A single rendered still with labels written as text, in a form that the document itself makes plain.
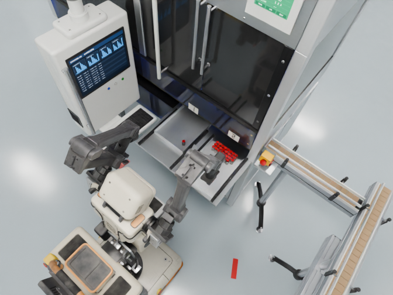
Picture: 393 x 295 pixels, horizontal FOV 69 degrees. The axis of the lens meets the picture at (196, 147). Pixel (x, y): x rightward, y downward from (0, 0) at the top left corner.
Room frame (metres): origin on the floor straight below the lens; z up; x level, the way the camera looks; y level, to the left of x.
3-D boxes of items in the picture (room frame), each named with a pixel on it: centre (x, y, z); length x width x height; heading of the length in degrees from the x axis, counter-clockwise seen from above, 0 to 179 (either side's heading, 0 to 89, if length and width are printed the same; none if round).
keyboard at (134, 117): (1.13, 0.52, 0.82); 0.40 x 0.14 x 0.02; 146
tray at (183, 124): (1.16, 0.10, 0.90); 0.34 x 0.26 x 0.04; 147
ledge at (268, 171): (0.97, -0.49, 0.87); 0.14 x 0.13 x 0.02; 147
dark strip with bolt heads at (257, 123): (0.99, -0.32, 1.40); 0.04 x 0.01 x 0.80; 57
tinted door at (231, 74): (1.11, -0.17, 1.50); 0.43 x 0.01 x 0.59; 57
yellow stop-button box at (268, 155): (0.94, -0.46, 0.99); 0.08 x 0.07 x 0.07; 147
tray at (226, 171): (0.88, -0.12, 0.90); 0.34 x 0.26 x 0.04; 148
